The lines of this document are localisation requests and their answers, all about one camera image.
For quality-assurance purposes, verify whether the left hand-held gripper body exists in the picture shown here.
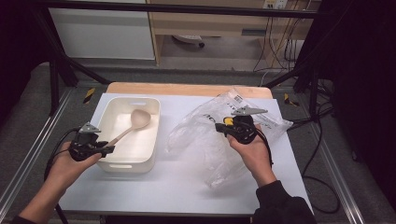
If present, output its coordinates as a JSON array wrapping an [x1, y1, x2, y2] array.
[[68, 122, 105, 162]]

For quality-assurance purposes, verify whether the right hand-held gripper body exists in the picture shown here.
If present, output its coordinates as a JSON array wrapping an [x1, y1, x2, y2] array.
[[226, 105, 269, 146]]

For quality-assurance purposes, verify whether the clear smiley plastic bag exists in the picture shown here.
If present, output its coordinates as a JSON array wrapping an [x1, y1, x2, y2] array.
[[164, 88, 294, 189]]

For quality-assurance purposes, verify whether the white plastic bin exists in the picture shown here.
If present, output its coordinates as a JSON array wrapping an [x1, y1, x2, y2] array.
[[96, 96, 162, 175]]

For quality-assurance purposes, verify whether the beige serving spoon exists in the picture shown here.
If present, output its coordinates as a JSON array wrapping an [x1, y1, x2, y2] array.
[[104, 108, 152, 149]]

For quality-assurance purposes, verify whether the person's left hand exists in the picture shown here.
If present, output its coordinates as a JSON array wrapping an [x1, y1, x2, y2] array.
[[49, 141, 103, 189]]

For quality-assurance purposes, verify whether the person's right hand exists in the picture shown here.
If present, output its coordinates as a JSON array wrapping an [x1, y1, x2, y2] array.
[[227, 123, 278, 189]]

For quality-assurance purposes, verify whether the wooden table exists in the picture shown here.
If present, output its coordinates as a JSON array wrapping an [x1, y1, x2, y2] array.
[[106, 81, 274, 100]]

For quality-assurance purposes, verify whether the white chair base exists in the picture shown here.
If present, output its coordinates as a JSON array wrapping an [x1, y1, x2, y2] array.
[[172, 34, 205, 49]]

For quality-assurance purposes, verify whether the wooden desk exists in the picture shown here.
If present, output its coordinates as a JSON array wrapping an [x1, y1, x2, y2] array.
[[146, 0, 321, 65]]

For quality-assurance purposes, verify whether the white cabinet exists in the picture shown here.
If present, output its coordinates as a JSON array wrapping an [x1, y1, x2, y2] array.
[[46, 0, 156, 61]]

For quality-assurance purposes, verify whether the dark curtain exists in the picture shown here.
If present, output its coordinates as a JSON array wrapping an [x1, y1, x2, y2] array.
[[295, 0, 396, 203], [0, 0, 52, 122]]

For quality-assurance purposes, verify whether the white power strip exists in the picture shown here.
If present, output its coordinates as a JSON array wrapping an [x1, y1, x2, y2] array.
[[262, 0, 289, 10]]

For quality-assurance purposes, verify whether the left hand-held gripper cable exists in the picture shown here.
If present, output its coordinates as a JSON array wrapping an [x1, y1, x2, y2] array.
[[43, 126, 80, 224]]

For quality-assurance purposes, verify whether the aluminium rail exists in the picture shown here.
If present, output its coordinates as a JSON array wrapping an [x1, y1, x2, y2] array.
[[0, 90, 73, 213], [311, 124, 365, 224]]

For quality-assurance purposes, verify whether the hanging cable bundle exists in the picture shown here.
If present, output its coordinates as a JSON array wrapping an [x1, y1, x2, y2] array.
[[253, 12, 301, 73]]

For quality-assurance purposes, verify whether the black metal frame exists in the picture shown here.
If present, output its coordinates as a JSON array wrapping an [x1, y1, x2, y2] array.
[[31, 0, 326, 116]]

